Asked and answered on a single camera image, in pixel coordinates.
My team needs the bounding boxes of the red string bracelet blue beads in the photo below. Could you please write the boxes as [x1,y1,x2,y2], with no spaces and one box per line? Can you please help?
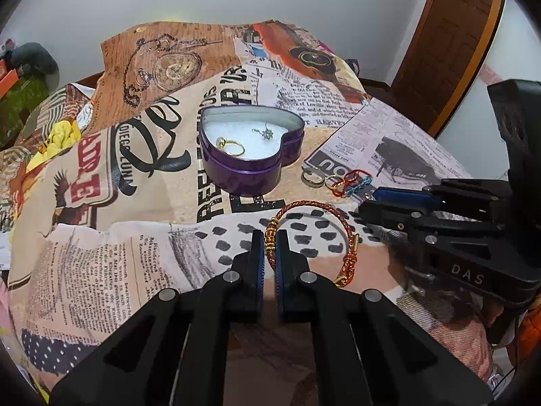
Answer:
[328,169,373,197]

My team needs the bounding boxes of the red gold braided bracelet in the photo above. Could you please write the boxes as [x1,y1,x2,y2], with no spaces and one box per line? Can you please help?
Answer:
[263,199,361,289]

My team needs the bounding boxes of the silver pendant necklace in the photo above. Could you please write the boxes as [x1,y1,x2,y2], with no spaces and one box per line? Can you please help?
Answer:
[251,122,277,141]

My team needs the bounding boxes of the brown wooden door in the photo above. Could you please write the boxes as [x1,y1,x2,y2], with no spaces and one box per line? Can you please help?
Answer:
[392,0,505,137]

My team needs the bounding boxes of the newspaper print bed cover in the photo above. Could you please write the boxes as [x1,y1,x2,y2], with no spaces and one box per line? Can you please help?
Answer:
[1,21,495,395]

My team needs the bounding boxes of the purple heart-shaped tin box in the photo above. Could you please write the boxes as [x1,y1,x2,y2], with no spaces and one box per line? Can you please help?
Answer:
[199,105,304,197]

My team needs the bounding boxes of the yellow cloth item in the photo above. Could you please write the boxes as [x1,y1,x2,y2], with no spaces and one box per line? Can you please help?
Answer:
[26,120,81,172]

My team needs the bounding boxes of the silver ring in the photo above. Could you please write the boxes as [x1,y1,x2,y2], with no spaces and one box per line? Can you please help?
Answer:
[300,166,327,188]

